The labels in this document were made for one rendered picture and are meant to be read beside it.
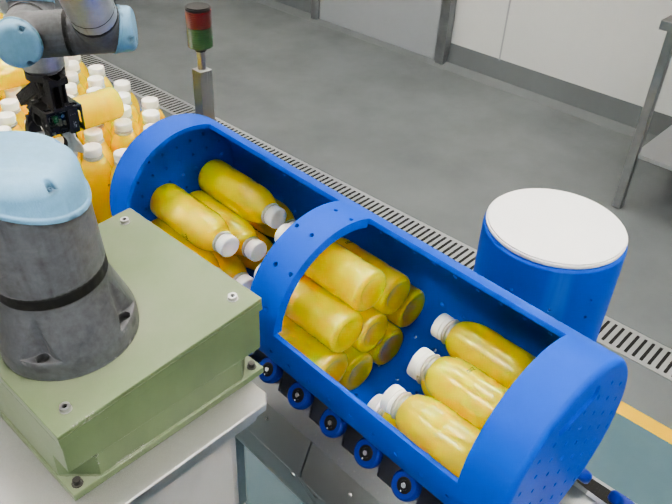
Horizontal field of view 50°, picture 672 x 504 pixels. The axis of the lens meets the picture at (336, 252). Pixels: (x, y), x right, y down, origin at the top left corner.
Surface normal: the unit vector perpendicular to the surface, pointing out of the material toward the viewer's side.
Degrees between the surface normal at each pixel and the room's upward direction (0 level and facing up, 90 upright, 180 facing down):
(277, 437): 70
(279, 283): 53
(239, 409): 0
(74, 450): 90
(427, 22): 90
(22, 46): 90
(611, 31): 90
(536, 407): 32
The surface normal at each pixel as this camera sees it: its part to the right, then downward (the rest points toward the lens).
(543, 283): -0.31, 0.55
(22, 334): -0.26, 0.35
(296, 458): -0.66, 0.09
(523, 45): -0.68, 0.41
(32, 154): 0.12, -0.78
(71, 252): 0.78, 0.39
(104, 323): 0.81, 0.08
